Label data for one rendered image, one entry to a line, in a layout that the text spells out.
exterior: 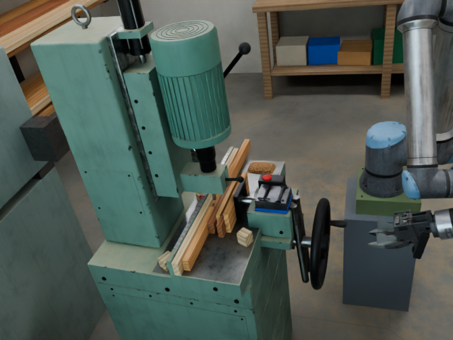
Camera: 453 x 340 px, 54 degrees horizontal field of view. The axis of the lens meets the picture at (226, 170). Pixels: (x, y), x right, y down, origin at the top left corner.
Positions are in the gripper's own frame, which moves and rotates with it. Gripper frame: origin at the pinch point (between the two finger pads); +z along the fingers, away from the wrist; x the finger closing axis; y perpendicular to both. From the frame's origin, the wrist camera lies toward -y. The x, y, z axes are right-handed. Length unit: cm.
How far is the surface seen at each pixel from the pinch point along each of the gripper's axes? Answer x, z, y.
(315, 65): -268, 75, -27
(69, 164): -128, 251, 11
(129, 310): 33, 81, 12
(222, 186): 13, 32, 42
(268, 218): 16.1, 21.7, 28.6
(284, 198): 12.6, 15.6, 32.0
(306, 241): 11.6, 16.4, 13.4
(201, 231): 24, 40, 35
